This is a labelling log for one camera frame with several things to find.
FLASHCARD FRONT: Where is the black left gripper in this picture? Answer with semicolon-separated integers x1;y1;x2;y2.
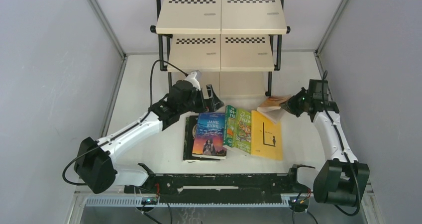
179;85;223;115

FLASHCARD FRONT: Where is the orange paperback book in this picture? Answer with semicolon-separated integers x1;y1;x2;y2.
256;95;292;123

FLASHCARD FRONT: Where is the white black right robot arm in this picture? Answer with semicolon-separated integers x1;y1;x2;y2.
280;79;370;208

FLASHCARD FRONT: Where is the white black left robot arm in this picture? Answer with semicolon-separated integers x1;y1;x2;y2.
74;80;224;194

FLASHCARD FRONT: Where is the dark green treehouse book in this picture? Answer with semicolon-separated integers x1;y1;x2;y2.
223;105;237;151

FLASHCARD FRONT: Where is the dark black-green book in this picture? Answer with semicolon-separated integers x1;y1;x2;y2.
183;115;219;163

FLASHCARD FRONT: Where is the Jane Eyre blue book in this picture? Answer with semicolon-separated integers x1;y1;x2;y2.
192;112;227;160

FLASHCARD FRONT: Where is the yellow book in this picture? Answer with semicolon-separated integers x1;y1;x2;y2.
250;111;283;161

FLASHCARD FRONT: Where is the light green treehouse book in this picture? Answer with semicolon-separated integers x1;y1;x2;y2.
233;109;251;155

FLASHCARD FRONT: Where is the cream three-tier shelf rack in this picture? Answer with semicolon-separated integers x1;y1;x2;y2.
150;0;291;97

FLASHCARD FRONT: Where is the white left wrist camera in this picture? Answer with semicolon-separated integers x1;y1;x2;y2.
184;70;202;91

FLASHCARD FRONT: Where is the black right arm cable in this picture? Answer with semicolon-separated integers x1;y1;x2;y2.
292;70;362;217

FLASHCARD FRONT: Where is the black mounting base rail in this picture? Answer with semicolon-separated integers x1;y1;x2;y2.
123;167;312;205

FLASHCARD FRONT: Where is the black left camera cable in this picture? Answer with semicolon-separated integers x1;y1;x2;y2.
62;59;190;186

